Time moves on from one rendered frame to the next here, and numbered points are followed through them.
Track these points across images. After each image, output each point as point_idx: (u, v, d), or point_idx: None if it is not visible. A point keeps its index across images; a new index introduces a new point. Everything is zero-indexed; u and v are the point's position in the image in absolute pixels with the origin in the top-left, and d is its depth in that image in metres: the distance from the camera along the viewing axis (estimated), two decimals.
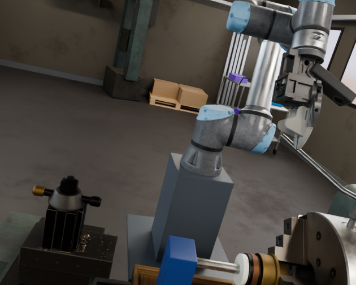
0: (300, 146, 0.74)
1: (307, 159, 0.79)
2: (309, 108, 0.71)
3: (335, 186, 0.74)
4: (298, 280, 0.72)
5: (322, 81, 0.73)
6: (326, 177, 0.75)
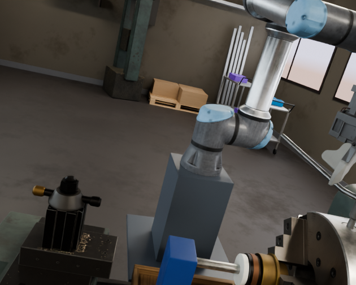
0: None
1: (307, 159, 0.79)
2: (352, 144, 0.67)
3: (335, 186, 0.74)
4: (298, 280, 0.72)
5: None
6: (326, 177, 0.75)
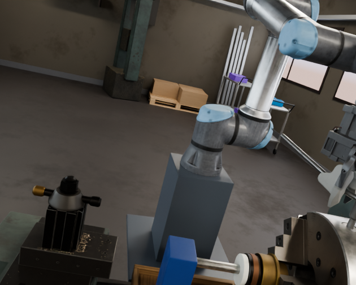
0: (347, 201, 0.75)
1: (307, 159, 0.79)
2: (343, 168, 0.69)
3: None
4: (298, 280, 0.72)
5: None
6: None
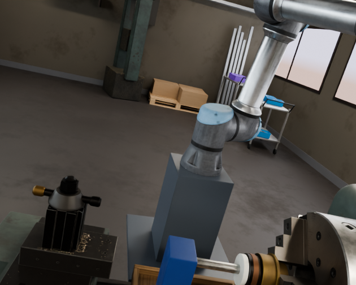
0: None
1: None
2: None
3: None
4: (298, 280, 0.72)
5: None
6: None
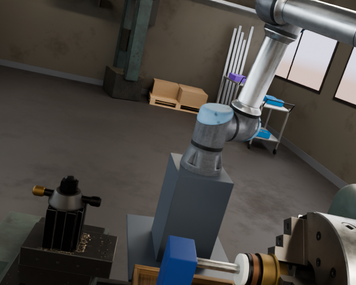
0: None
1: None
2: None
3: None
4: (298, 280, 0.72)
5: None
6: None
